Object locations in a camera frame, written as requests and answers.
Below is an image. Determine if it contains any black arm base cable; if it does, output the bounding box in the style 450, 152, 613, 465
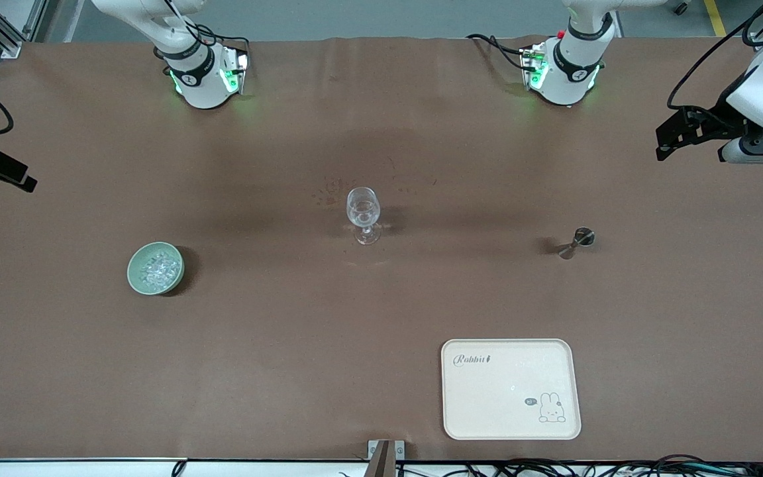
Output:
193, 25, 251, 55
466, 33, 529, 71

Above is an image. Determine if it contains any grey metal mount bracket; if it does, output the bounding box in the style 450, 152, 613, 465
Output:
368, 440, 406, 477

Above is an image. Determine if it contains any white table edge rail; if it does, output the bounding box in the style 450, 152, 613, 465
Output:
0, 457, 372, 477

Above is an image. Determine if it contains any clear ice cubes pile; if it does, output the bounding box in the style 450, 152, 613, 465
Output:
140, 252, 181, 291

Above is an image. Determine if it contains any brown table cover sheet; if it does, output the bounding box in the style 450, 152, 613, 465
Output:
0, 36, 763, 463

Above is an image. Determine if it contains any pale green ceramic bowl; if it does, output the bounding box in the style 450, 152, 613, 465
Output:
127, 242, 185, 296

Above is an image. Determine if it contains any clear wine glass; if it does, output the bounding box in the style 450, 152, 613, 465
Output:
346, 187, 383, 246

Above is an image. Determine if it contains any black left arm base cable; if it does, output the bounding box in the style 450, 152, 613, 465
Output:
466, 33, 529, 71

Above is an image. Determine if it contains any black right arm base cable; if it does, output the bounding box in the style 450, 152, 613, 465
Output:
193, 25, 251, 55

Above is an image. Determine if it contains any cream rabbit print tray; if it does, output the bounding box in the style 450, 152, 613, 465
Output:
441, 339, 582, 441

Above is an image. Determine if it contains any black cable bundle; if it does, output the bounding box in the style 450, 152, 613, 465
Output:
395, 454, 763, 477

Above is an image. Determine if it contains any steel cocktail jigger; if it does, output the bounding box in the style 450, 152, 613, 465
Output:
557, 227, 596, 260

